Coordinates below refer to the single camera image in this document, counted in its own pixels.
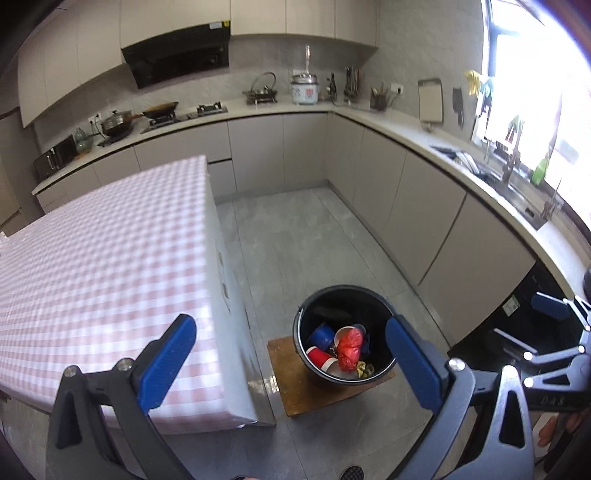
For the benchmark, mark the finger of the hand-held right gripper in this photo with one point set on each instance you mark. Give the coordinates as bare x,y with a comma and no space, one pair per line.
512,341
549,304

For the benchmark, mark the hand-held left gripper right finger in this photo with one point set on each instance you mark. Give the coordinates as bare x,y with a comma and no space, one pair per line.
415,364

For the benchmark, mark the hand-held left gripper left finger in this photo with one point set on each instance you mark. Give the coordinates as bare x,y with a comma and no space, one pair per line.
168,360

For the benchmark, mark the blue patterned paper cup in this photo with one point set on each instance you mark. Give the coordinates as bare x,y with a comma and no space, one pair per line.
361,333

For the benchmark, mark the red plastic bag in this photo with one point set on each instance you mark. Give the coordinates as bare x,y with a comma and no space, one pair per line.
350,346

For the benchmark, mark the red paper cup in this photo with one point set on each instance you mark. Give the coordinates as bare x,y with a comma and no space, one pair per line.
318,357

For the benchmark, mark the blue round bowl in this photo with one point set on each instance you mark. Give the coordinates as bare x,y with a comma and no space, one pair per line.
321,336

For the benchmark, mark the black plastic bucket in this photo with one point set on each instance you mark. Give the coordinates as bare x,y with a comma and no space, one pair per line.
332,304

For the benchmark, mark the person's right hand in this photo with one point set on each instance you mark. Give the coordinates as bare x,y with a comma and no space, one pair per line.
547,427

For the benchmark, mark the black built-in oven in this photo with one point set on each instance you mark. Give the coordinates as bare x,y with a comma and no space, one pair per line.
498,304

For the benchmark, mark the white kitchen island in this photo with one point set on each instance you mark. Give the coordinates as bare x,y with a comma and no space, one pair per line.
233,323

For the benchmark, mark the steel sink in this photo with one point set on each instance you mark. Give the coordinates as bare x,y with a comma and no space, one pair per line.
517,198

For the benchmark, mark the brown wooden stool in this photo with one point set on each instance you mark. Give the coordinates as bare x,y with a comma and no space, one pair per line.
304,392

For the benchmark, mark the pink checked tablecloth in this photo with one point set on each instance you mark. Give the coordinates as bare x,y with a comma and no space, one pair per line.
115,258

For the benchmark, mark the black mesh shoe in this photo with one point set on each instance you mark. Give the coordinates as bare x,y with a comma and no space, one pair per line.
352,473

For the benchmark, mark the steel faucet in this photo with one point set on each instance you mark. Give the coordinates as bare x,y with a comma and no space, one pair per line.
508,161

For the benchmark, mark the beige base cabinets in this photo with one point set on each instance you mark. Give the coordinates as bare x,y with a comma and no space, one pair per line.
392,184

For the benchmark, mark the green cloth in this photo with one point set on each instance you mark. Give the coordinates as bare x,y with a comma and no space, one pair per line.
515,124

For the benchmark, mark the black cleaver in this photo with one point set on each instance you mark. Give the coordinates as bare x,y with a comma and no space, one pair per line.
457,104

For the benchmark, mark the teal cloth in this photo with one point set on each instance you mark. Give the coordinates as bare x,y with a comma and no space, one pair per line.
485,88

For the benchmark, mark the black induction cooker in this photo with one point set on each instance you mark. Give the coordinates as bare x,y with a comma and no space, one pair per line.
115,138

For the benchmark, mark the black microwave oven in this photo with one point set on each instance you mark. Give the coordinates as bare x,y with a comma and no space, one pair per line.
54,157

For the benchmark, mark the yellow rubber glove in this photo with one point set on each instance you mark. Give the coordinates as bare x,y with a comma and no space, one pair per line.
473,82

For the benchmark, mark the grey cutting board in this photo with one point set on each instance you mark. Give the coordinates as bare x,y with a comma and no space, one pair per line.
430,101

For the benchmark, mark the green ceramic vase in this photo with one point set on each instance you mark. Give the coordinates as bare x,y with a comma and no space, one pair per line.
81,141

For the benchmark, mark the kitchen window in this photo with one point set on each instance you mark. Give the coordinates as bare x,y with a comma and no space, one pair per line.
535,69

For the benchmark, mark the beige tall cabinet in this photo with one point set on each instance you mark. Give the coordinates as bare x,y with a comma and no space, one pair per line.
11,175

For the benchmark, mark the black gas hob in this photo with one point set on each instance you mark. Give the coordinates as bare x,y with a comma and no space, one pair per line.
194,115

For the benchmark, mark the black wok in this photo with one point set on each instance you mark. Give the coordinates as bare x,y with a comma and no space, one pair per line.
159,110

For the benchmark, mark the dark utensil holder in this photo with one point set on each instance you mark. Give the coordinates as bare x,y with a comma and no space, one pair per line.
378,100

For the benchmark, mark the small gas burner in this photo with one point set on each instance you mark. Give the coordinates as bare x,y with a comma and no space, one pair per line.
262,99

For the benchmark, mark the dark glass bottle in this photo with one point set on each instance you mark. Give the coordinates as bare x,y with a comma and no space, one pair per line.
332,90

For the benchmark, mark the white rice cooker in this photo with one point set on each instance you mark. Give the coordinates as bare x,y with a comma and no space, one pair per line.
304,92

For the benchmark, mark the black range hood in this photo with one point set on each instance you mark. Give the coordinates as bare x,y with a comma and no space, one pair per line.
178,57

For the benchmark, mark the beige wall cabinets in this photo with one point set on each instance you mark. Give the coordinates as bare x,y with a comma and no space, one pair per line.
83,46

